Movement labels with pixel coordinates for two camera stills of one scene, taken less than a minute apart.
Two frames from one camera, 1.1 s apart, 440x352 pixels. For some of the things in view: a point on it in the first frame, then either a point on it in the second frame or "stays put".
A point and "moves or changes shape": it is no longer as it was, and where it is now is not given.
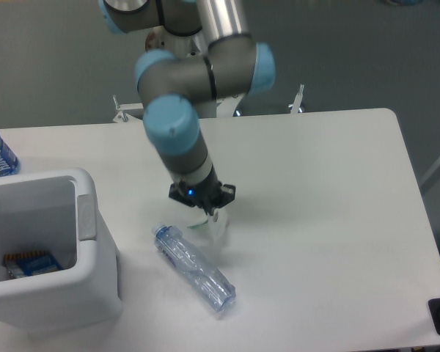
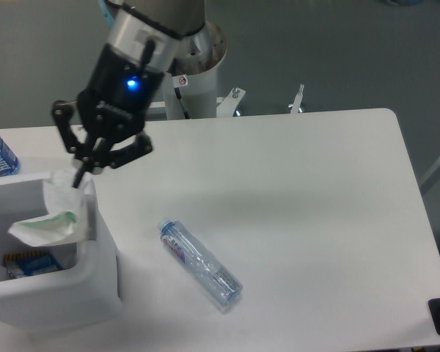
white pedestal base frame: [228, 108] stays put
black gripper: [210, 194] -> [113, 105]
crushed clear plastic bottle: [194, 265] moves or changes shape
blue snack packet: [23, 264] stays put
